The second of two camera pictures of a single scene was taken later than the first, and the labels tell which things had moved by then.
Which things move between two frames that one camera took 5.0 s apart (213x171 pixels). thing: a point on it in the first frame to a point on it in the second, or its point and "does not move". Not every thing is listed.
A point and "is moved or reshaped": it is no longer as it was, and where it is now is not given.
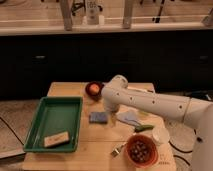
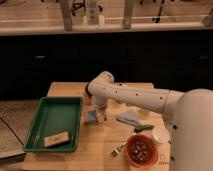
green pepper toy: [143, 127] does not move
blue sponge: [98, 117] is moved or reshaped
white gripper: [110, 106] to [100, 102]
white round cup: [161, 135] does not move
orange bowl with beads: [142, 151] does not move
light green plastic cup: [144, 113] does not move
